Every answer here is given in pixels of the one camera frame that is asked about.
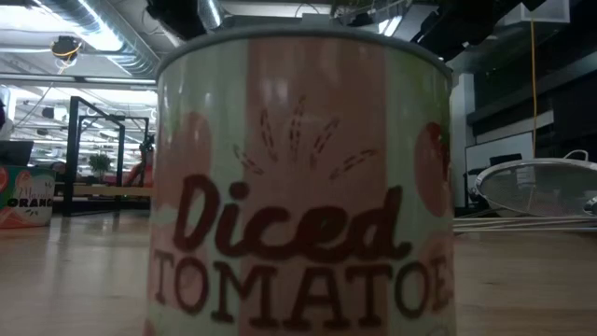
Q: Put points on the smooth silver ceiling duct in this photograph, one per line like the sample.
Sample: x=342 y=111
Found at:
x=210 y=11

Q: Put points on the mandarin oranges tin can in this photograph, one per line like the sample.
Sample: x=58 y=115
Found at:
x=28 y=205

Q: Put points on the wooden background bench top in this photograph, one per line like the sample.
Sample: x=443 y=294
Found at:
x=102 y=191

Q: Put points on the green potted plant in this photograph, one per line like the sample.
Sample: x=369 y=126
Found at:
x=100 y=163

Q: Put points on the diced tomatoes tin can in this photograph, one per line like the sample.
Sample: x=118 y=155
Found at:
x=298 y=186

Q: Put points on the black background monitor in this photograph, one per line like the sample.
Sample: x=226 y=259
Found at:
x=16 y=153

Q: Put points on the medium metal mesh strainer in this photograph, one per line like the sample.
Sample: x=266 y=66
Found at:
x=590 y=205

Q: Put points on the orange-red background object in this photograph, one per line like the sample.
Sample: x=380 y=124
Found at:
x=140 y=172

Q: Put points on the white wall screen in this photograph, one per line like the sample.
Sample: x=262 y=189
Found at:
x=499 y=144

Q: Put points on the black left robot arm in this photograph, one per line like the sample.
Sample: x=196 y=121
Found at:
x=179 y=16

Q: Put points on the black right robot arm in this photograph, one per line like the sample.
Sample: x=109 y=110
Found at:
x=466 y=23

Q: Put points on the large metal mesh strainer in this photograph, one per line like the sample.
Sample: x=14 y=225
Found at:
x=536 y=186

